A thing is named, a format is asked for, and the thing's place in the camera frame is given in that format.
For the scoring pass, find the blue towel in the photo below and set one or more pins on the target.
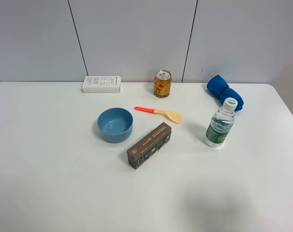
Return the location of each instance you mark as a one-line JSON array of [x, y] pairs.
[[220, 89]]

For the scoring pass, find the blue bowl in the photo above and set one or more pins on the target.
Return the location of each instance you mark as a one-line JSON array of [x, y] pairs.
[[115, 125]]

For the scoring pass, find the gold energy drink can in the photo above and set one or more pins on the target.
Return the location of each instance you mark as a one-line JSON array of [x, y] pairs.
[[162, 84]]

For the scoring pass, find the brown rectangular box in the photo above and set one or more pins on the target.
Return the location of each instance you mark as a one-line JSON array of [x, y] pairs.
[[148, 145]]

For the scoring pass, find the white rectangular carton box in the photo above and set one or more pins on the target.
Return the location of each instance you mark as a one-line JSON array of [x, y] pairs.
[[101, 84]]

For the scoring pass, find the clear green-label water bottle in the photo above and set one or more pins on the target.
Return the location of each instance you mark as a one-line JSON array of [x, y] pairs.
[[221, 123]]

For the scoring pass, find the orange-handled beige slotted spatula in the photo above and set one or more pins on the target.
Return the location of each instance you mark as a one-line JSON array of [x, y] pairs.
[[171, 115]]

